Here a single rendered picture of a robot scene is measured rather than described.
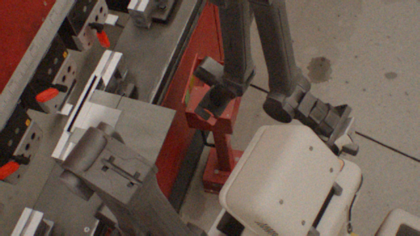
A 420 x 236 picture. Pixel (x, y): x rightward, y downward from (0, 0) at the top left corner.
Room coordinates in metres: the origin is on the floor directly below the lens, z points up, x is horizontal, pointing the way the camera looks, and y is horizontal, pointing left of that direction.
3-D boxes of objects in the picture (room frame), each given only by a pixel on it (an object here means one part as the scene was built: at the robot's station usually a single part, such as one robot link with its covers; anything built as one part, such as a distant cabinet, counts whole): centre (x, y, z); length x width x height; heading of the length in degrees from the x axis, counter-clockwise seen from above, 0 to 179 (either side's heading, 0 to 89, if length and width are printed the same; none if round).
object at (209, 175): (0.93, -0.07, 0.06); 0.25 x 0.20 x 0.12; 66
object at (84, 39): (0.98, 0.28, 1.26); 0.15 x 0.09 x 0.17; 150
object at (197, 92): (0.95, -0.04, 0.75); 0.20 x 0.16 x 0.18; 156
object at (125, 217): (0.37, 0.19, 1.40); 0.11 x 0.06 x 0.43; 139
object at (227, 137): (0.95, -0.04, 0.39); 0.05 x 0.05 x 0.54; 66
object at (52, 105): (0.81, 0.38, 1.26); 0.15 x 0.09 x 0.17; 150
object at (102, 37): (0.93, 0.24, 1.20); 0.04 x 0.02 x 0.10; 60
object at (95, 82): (0.86, 0.35, 0.99); 0.20 x 0.03 x 0.03; 150
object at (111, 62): (0.88, 0.35, 0.92); 0.39 x 0.06 x 0.10; 150
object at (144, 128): (0.76, 0.24, 1.00); 0.26 x 0.18 x 0.01; 60
